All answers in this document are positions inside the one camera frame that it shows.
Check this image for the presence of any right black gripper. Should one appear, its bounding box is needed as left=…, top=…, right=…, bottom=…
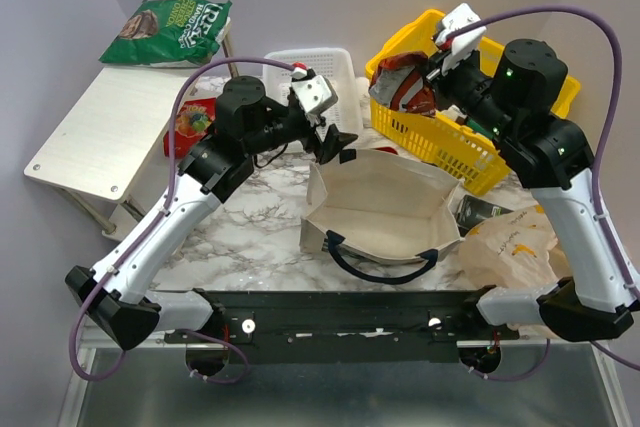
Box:
left=415, top=42, right=517, bottom=143

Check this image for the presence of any beige canvas tote bag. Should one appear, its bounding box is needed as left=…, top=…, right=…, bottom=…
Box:
left=299, top=149, right=462, bottom=285

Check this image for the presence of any red orange snack packet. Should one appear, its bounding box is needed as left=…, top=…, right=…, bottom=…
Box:
left=174, top=97, right=216, bottom=159

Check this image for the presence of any peach plastic grocery bag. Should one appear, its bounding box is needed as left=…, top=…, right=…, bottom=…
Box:
left=458, top=205, right=572, bottom=289

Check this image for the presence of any green snack packet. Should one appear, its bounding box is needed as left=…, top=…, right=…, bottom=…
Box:
left=100, top=0, right=232, bottom=66

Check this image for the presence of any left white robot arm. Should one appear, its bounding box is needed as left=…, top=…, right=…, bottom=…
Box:
left=65, top=72, right=357, bottom=351

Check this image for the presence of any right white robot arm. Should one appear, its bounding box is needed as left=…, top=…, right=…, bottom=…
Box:
left=426, top=39, right=639, bottom=342

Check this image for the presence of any green brown box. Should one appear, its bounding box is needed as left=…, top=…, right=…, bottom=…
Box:
left=456, top=116, right=494, bottom=140

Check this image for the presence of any yellow shopping basket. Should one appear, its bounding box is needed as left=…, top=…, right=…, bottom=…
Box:
left=365, top=9, right=580, bottom=195

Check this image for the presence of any white perforated plastic basket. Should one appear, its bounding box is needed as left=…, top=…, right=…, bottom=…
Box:
left=262, top=47, right=364, bottom=139

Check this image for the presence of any black green razor box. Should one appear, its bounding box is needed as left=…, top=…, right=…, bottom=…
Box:
left=455, top=195, right=511, bottom=237

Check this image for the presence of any white wooden shelf stand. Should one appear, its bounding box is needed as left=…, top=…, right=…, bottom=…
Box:
left=23, top=16, right=236, bottom=243

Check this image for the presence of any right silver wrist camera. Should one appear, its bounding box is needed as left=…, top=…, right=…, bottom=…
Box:
left=433, top=3, right=486, bottom=75

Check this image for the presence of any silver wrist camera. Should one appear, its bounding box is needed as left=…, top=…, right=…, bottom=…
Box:
left=291, top=75, right=338, bottom=126
left=433, top=3, right=486, bottom=75

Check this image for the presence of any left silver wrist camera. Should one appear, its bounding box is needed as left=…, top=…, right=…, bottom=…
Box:
left=291, top=75, right=338, bottom=126

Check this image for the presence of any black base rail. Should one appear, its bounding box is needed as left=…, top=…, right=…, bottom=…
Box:
left=164, top=289, right=521, bottom=365

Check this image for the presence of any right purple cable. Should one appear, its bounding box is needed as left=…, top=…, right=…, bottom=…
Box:
left=444, top=4, right=640, bottom=381

